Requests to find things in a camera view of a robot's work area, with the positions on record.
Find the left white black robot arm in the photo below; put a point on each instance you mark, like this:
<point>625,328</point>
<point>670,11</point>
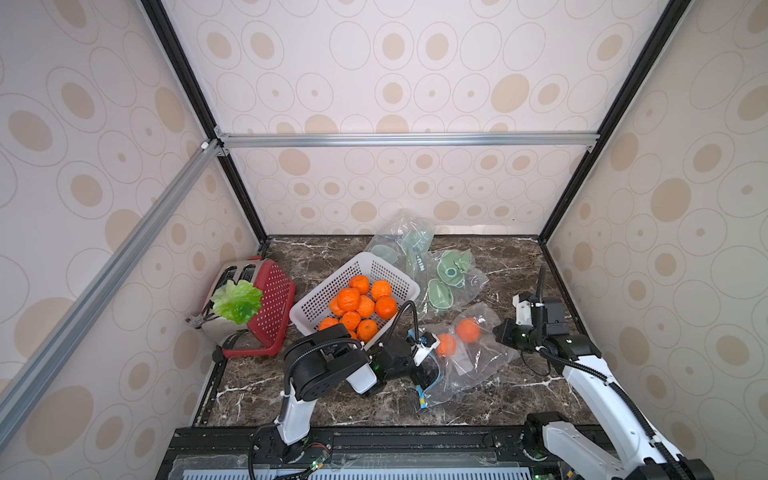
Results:
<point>320,362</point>

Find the black left corner post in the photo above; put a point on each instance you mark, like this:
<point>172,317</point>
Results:
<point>160,22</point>

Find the orange toy mandarin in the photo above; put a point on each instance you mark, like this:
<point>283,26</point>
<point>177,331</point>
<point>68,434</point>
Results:
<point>361,283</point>
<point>335,309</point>
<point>380,289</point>
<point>366,307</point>

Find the blue-seal clear zip-top bag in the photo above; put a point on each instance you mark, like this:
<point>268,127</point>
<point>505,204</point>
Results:
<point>473,363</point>

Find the black corner post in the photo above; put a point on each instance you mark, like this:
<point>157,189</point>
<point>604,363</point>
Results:
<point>160,22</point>
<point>651,51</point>

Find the silver aluminium rail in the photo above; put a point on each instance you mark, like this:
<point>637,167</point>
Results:
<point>226,142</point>
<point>33,380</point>

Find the green-seal clear zip-top bag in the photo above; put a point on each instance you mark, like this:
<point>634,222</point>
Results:
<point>451,281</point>

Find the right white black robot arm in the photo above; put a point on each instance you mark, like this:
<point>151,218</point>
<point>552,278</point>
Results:
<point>640,450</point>

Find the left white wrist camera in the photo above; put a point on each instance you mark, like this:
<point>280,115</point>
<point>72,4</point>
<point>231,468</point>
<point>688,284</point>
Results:
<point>424,346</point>

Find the silver aluminium back rail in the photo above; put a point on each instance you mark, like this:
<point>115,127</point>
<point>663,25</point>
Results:
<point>226,142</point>

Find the silver aluminium left rail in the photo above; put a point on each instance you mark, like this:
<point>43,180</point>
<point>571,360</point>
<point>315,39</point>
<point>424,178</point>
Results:
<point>33,380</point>

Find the white perforated plastic basket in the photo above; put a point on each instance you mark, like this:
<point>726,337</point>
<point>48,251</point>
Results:
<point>314,307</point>

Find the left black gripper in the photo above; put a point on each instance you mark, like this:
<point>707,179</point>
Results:
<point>431,381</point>

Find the green toy lettuce leaf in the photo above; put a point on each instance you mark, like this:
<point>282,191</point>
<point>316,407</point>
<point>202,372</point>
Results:
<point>237,302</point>

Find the black right corner post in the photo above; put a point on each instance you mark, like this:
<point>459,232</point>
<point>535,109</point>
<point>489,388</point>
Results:
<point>651,51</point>

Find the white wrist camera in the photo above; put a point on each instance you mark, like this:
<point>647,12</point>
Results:
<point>424,346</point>
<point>523,307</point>

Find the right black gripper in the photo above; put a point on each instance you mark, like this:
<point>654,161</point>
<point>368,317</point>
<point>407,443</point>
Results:
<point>513,332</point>

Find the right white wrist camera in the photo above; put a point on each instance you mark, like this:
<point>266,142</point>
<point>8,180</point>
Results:
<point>523,307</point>

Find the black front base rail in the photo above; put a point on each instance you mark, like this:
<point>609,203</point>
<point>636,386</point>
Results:
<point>374,452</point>

